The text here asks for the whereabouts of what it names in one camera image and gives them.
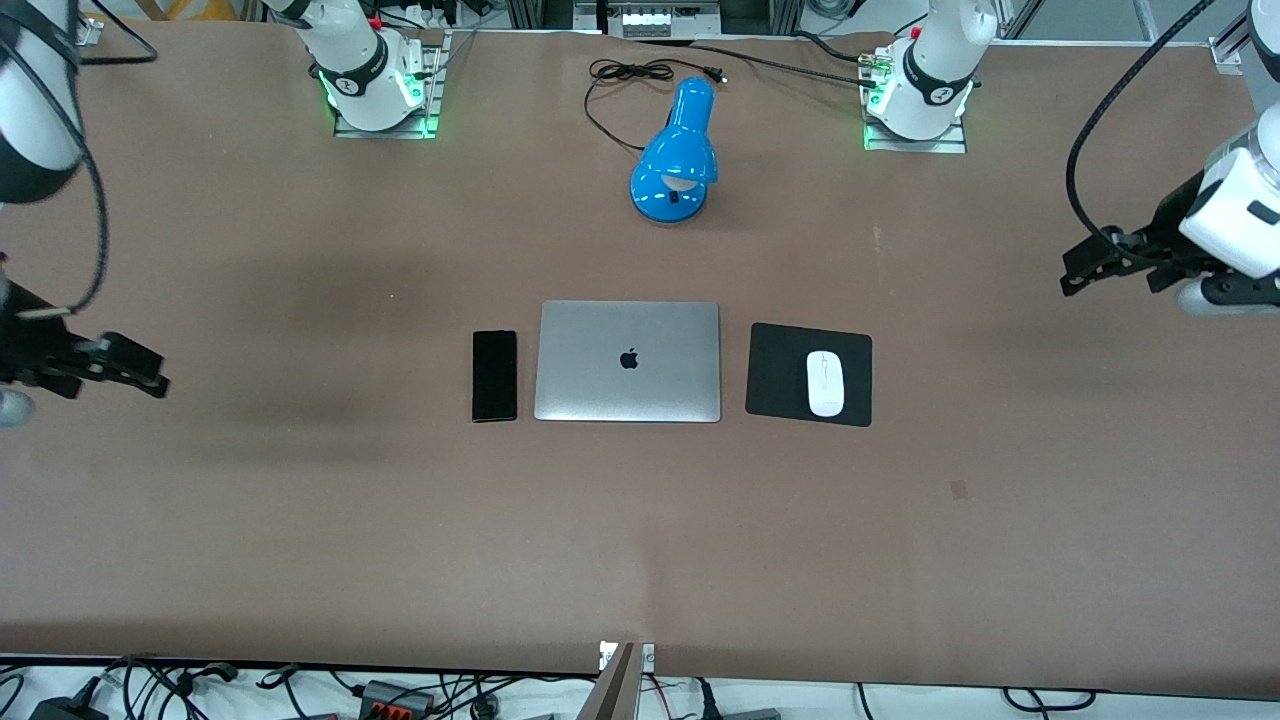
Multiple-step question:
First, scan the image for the white computer mouse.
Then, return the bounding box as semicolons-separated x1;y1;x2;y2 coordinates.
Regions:
806;350;846;419

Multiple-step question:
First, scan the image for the black smartphone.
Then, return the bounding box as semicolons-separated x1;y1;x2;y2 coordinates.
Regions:
471;330;520;424

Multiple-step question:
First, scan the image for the black mouse pad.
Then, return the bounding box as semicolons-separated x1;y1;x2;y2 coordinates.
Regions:
745;322;874;429

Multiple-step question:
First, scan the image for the black power adapter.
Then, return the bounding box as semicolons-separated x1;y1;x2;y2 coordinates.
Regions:
28;695;111;720

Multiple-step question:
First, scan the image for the grey box with orange connectors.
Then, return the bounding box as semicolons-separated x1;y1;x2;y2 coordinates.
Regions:
358;679;439;720

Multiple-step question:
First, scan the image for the blue desk lamp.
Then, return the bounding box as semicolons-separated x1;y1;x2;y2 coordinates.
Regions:
629;77;720;225

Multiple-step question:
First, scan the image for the silver closed laptop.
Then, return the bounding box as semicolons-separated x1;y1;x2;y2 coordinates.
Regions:
533;300;723;424

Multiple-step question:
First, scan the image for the grey power strip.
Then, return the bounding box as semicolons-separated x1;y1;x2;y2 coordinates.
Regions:
604;0;723;40

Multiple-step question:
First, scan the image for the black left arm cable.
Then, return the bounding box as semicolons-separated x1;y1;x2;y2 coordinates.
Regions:
1063;0;1221;253

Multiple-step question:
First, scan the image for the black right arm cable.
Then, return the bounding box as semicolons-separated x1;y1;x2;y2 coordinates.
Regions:
15;25;161;321

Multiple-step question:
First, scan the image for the black arm base cable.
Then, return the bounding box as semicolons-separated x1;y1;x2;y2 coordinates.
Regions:
636;38;883;91

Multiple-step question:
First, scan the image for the black lamp power cord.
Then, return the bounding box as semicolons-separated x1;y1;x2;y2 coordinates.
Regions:
584;57;729;154

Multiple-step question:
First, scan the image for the camera mount post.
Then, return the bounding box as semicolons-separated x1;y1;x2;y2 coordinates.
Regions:
598;640;657;720

